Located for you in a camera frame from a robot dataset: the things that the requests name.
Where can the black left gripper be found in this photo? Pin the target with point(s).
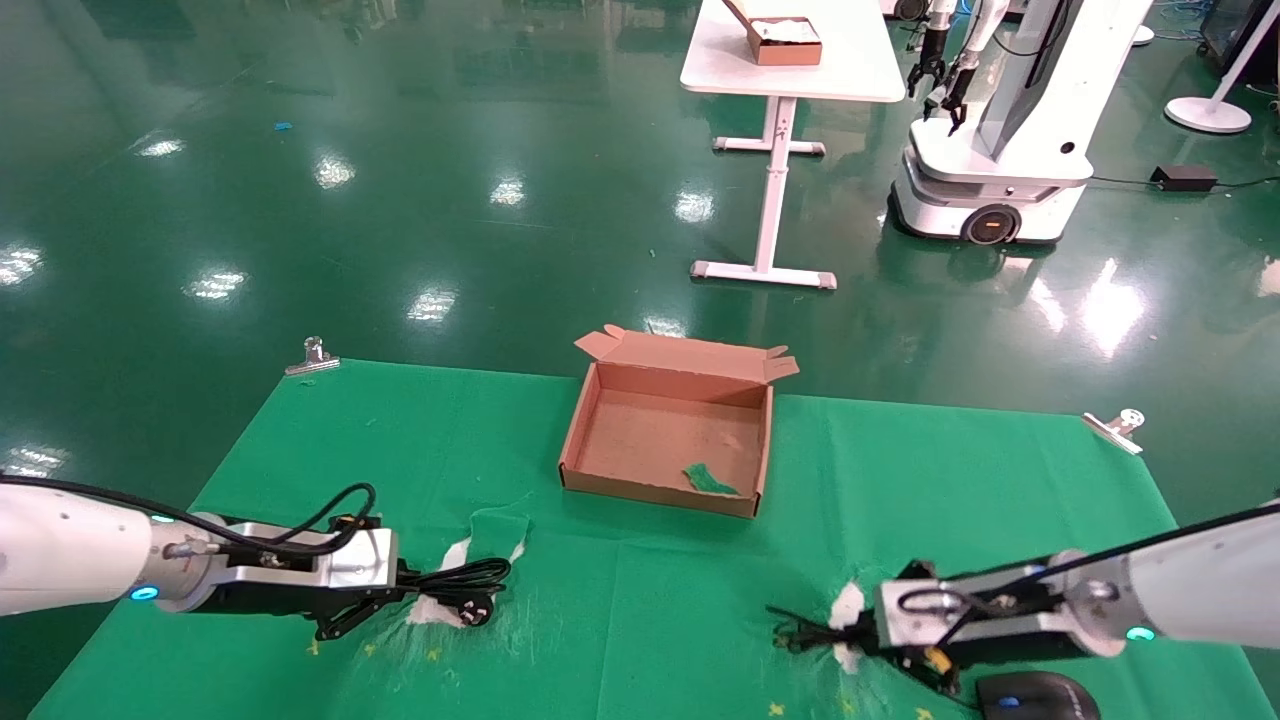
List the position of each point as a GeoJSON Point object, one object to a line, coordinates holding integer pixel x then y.
{"type": "Point", "coordinates": [280, 598]}

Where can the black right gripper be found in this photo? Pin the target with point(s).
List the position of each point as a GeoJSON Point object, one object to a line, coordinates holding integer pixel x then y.
{"type": "Point", "coordinates": [1000, 650]}

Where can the black computer mouse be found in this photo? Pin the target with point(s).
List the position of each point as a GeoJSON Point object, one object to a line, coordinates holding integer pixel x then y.
{"type": "Point", "coordinates": [1035, 698]}

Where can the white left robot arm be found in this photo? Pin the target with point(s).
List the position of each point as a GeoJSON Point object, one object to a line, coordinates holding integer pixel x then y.
{"type": "Point", "coordinates": [70, 545]}

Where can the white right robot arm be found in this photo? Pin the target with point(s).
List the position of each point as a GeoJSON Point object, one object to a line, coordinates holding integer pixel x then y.
{"type": "Point", "coordinates": [1200, 580]}

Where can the slim white robot arm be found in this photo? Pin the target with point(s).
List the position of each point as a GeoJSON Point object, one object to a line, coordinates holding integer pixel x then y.
{"type": "Point", "coordinates": [962, 85]}
{"type": "Point", "coordinates": [932, 50]}

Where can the open brown cardboard box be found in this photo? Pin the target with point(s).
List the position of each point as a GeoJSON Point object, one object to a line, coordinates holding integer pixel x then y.
{"type": "Point", "coordinates": [660, 440]}

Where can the small brown cardboard box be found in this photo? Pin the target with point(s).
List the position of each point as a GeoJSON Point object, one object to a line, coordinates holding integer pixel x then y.
{"type": "Point", "coordinates": [785, 50]}

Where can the green cloth scrap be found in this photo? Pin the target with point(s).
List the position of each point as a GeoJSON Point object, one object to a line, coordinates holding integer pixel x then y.
{"type": "Point", "coordinates": [712, 480]}

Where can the silver metal binder clip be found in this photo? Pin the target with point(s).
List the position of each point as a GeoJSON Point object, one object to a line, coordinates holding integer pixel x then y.
{"type": "Point", "coordinates": [1115, 430]}
{"type": "Point", "coordinates": [312, 358]}

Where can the green table cloth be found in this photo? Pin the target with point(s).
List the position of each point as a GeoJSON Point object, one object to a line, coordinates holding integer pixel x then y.
{"type": "Point", "coordinates": [650, 600]}

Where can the white wheeled robot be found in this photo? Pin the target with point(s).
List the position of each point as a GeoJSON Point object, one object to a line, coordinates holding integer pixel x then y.
{"type": "Point", "coordinates": [1010, 150]}

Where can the black power adapter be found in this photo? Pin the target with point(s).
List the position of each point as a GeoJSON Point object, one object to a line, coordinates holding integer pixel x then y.
{"type": "Point", "coordinates": [1183, 178]}

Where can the white standing desk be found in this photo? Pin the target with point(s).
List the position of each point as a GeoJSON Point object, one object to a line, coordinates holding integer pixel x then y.
{"type": "Point", "coordinates": [850, 60]}

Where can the white floor stand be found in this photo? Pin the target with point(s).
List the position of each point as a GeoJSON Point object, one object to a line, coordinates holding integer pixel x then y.
{"type": "Point", "coordinates": [1208, 113]}

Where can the white packing filler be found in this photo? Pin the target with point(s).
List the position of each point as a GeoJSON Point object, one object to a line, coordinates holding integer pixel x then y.
{"type": "Point", "coordinates": [782, 29]}

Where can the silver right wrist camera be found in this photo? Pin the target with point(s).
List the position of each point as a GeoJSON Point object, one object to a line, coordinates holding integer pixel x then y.
{"type": "Point", "coordinates": [915, 615]}

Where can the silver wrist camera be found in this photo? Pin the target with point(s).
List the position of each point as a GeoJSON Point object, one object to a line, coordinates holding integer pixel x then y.
{"type": "Point", "coordinates": [915, 615]}
{"type": "Point", "coordinates": [358, 558]}

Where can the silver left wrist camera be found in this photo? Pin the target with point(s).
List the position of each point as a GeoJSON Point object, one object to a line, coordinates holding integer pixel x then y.
{"type": "Point", "coordinates": [358, 558]}

